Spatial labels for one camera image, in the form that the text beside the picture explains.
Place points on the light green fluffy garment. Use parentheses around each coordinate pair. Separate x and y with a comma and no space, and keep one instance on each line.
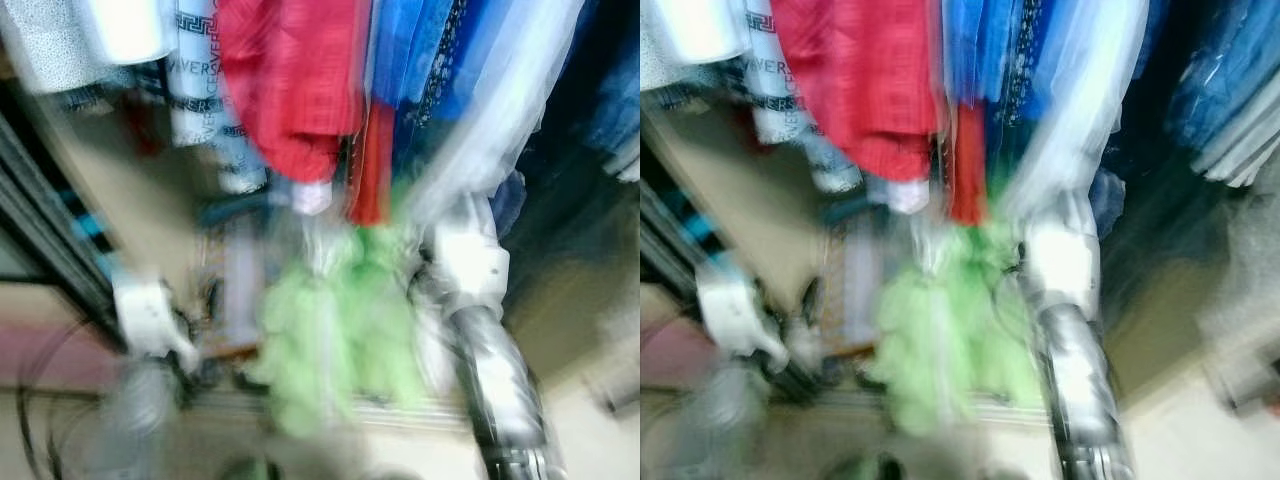
(330,330)
(940,330)

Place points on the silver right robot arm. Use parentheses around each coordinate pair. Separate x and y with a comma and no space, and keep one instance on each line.
(495,390)
(1085,400)

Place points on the blue denim garment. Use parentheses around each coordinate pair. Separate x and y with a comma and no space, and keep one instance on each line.
(615,100)
(1230,80)

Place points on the white black-lettered garment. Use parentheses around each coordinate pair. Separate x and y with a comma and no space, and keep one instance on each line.
(790,100)
(200,90)

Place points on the white speckled garment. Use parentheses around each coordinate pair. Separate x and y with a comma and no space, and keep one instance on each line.
(60,40)
(690,30)

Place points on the red hanging garment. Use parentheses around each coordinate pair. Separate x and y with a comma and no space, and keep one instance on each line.
(290,80)
(860,80)

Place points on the blue hanging garment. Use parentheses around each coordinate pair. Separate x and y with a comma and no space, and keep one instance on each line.
(990,40)
(420,50)

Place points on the dark sliding door rail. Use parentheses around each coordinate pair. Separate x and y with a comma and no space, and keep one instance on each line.
(670,240)
(50,230)

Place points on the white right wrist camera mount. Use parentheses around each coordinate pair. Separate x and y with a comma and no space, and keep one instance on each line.
(1060,260)
(465,260)

